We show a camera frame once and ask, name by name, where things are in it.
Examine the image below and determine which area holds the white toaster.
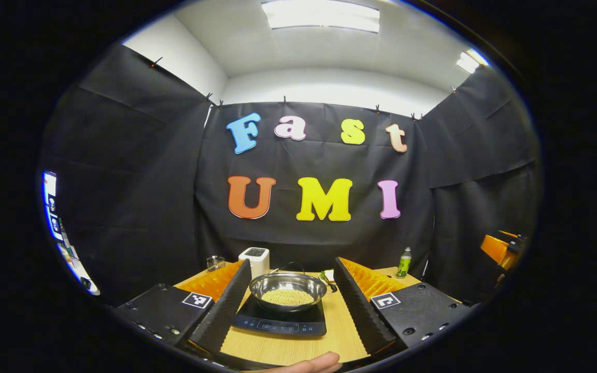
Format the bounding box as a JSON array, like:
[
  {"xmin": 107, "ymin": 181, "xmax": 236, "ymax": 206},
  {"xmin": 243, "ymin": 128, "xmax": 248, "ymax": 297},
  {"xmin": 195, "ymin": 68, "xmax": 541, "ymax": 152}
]
[{"xmin": 238, "ymin": 247, "xmax": 270, "ymax": 280}]

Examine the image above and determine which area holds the pile of soybeans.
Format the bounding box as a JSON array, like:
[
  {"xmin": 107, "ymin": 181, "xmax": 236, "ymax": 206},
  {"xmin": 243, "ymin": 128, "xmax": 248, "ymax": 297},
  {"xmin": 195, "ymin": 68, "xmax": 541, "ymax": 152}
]
[{"xmin": 261, "ymin": 289, "xmax": 315, "ymax": 306}]

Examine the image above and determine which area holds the green label bottle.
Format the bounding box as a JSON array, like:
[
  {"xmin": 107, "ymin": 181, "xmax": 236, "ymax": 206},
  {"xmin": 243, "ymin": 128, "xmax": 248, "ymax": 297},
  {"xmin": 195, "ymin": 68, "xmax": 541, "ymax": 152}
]
[{"xmin": 396, "ymin": 247, "xmax": 412, "ymax": 279}]

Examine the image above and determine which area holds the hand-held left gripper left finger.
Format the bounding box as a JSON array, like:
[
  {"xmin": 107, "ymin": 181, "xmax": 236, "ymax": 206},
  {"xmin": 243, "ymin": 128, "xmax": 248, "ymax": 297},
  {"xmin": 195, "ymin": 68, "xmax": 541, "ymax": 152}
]
[{"xmin": 113, "ymin": 259, "xmax": 253, "ymax": 357}]

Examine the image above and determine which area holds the small ceiling light panel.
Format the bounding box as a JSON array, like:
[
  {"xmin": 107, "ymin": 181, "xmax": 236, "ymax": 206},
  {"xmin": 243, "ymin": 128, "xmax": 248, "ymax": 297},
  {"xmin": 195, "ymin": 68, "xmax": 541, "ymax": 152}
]
[{"xmin": 456, "ymin": 49, "xmax": 489, "ymax": 74}]

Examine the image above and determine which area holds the black backdrop cloth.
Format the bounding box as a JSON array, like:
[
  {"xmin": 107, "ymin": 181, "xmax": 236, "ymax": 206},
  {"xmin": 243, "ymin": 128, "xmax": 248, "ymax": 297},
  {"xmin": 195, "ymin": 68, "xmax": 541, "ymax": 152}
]
[{"xmin": 39, "ymin": 44, "xmax": 543, "ymax": 306}]

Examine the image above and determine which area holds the steel pot with black handle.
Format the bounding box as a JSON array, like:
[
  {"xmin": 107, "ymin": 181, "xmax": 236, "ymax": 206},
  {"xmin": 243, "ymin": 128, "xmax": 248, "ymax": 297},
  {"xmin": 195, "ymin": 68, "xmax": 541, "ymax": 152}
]
[{"xmin": 249, "ymin": 272, "xmax": 329, "ymax": 313}]

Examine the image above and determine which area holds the large ceiling light panel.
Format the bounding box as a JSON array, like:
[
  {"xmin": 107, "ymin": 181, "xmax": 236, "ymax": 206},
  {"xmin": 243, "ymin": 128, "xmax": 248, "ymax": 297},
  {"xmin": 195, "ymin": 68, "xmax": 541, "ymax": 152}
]
[{"xmin": 261, "ymin": 0, "xmax": 381, "ymax": 33}]

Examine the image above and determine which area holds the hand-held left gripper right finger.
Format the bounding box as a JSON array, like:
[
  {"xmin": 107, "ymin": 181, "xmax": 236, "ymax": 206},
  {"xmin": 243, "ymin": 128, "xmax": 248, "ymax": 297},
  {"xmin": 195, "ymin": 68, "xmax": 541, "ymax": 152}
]
[{"xmin": 333, "ymin": 256, "xmax": 474, "ymax": 356}]

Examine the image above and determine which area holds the black induction cooktop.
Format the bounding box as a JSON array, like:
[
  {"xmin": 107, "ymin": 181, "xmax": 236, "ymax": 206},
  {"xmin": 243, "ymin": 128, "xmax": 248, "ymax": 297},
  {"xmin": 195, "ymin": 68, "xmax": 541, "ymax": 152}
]
[{"xmin": 232, "ymin": 295, "xmax": 328, "ymax": 337}]

